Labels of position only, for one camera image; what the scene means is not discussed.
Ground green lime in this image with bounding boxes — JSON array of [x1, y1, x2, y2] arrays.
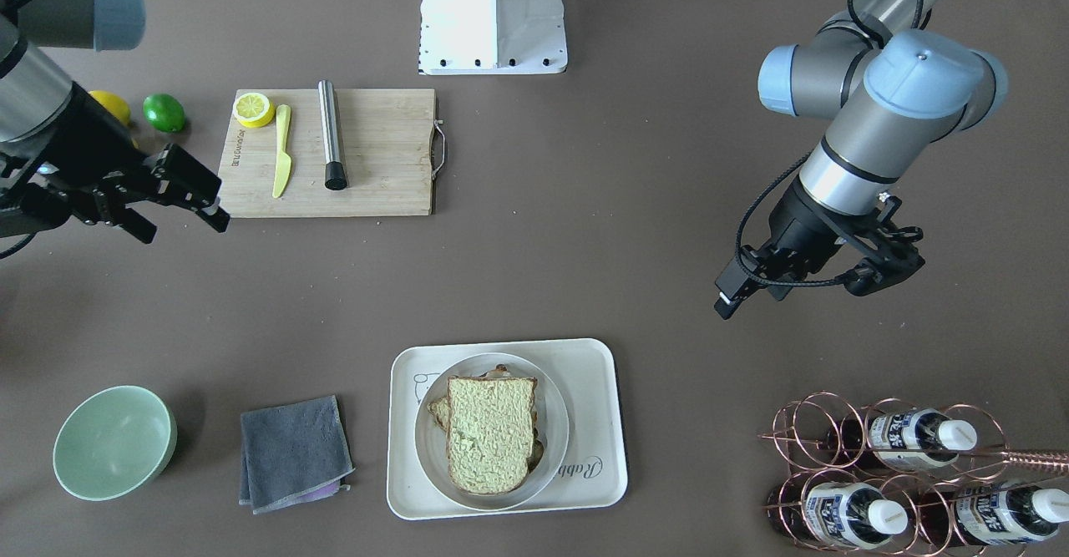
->
[[142, 93, 187, 134]]

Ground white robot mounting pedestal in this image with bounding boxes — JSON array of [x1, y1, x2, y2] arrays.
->
[[418, 0, 569, 75]]

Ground dark drink bottle white cap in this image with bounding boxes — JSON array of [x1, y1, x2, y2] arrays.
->
[[818, 408, 979, 473]]

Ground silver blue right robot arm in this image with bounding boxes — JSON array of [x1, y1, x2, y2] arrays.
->
[[1, 0, 230, 244]]

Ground cream rectangular tray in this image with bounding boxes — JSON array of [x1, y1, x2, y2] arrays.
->
[[386, 337, 629, 520]]

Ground half lemon slice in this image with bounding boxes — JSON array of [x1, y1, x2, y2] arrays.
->
[[231, 92, 276, 129]]

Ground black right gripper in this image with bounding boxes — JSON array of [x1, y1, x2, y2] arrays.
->
[[3, 82, 231, 245]]

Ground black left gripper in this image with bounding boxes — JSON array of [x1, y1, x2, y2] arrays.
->
[[714, 180, 925, 320]]

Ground yellow lemon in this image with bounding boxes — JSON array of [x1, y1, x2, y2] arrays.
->
[[89, 90, 131, 127]]

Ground green bowl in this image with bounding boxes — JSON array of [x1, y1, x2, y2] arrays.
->
[[51, 385, 177, 501]]

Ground steel cylinder tool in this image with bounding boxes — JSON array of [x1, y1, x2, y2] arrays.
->
[[317, 80, 348, 191]]

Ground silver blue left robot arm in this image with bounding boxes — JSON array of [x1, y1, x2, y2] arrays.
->
[[715, 0, 1009, 320]]

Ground grey folded cloth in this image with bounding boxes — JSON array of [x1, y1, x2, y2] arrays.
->
[[238, 396, 355, 514]]

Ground yellow plastic knife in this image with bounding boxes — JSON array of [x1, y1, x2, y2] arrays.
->
[[272, 104, 291, 199]]

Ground white round plate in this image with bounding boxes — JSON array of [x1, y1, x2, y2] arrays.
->
[[413, 352, 571, 512]]

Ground copper wire bottle rack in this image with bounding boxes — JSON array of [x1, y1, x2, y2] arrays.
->
[[765, 391, 1066, 556]]

